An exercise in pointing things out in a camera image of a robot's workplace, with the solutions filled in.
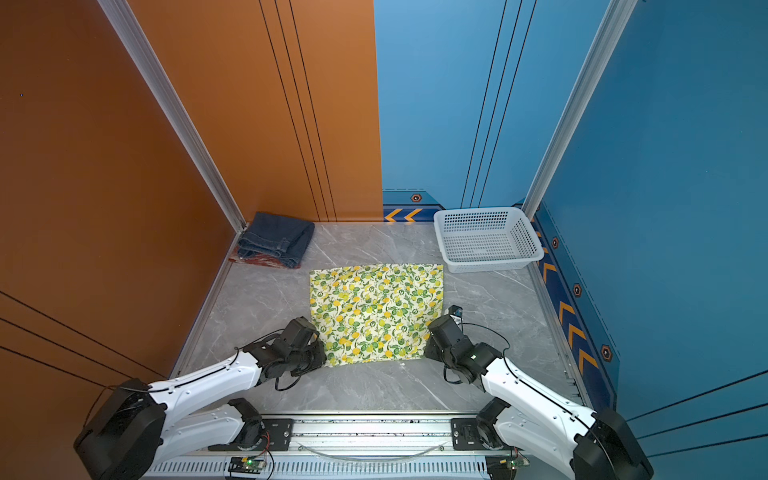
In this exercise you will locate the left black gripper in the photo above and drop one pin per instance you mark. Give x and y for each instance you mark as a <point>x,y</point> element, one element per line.
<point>321,357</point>

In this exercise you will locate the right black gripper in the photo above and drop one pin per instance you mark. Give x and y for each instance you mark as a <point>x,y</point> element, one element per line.
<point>429,351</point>

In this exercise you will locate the lemon print skirt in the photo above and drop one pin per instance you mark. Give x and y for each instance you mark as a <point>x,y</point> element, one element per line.
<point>375,313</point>

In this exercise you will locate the red plaid skirt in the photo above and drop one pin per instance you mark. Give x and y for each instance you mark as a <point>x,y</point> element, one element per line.
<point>257,260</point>

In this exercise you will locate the white plastic laundry basket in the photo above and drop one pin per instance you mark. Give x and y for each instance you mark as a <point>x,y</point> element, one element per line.
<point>486,239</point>

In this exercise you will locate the dark blue denim skirt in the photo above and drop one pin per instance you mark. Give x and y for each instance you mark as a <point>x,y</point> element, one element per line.
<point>285,239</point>

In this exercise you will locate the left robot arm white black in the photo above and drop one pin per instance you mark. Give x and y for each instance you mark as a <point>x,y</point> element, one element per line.
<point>142,425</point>

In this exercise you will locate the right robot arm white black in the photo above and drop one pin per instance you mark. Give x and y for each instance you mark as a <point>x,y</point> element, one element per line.
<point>523,413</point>

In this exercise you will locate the left green circuit board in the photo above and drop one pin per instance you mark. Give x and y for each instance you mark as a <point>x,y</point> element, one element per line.
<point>247,467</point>

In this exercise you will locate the green circuit board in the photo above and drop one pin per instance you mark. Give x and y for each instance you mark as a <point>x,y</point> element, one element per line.
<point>504,468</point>
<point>247,467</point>

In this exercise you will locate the right green circuit board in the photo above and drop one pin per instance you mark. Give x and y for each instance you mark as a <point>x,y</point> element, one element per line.
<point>504,468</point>

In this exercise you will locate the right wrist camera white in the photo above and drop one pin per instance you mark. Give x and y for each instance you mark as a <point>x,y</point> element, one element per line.
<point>456,313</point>

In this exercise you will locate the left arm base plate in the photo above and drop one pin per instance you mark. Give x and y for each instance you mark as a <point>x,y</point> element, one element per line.
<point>276,433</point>

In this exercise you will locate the aluminium front rail frame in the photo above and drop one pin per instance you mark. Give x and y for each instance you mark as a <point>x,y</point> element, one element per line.
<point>358,447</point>

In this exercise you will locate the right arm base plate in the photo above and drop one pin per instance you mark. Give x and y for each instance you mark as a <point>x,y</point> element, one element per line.
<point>468,434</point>

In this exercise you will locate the left aluminium corner post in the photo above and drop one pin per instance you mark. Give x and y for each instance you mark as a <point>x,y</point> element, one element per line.
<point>126,25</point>

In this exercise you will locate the aluminium corner post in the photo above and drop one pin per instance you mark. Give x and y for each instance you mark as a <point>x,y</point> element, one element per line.
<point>126,25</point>
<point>606,39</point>

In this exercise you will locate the right aluminium corner post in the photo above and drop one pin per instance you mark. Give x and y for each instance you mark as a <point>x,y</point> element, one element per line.
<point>606,39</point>

